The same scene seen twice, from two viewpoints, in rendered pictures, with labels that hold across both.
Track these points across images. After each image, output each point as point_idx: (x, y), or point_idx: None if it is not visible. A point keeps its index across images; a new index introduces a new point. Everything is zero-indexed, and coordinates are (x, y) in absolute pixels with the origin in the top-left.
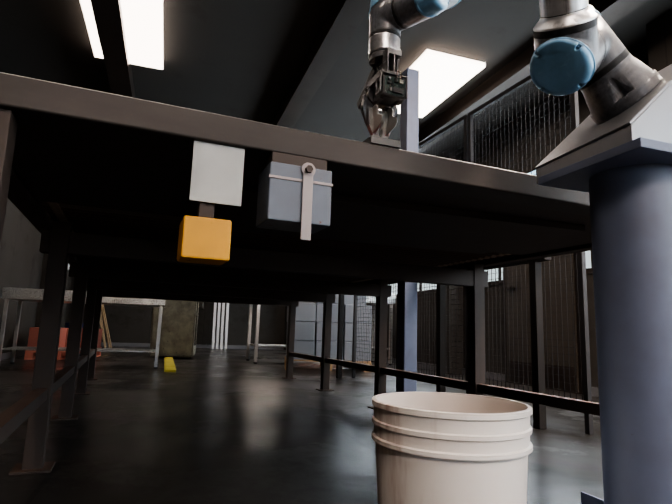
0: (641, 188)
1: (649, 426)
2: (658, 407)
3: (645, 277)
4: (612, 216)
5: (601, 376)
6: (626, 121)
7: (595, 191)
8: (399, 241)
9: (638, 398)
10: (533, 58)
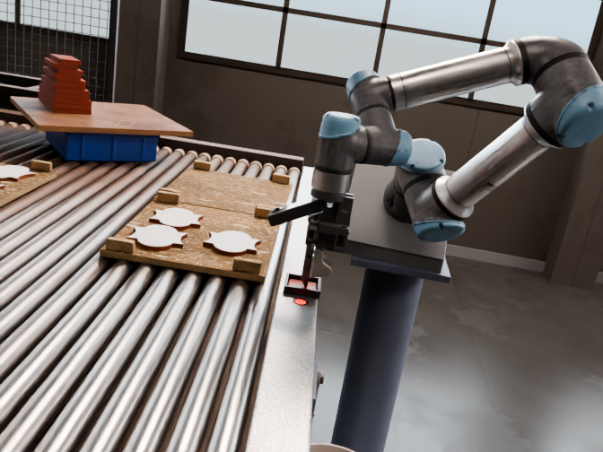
0: (417, 284)
1: (383, 422)
2: (389, 411)
3: (404, 341)
4: (397, 301)
5: (358, 396)
6: (439, 255)
7: (388, 278)
8: None
9: (382, 410)
10: (437, 228)
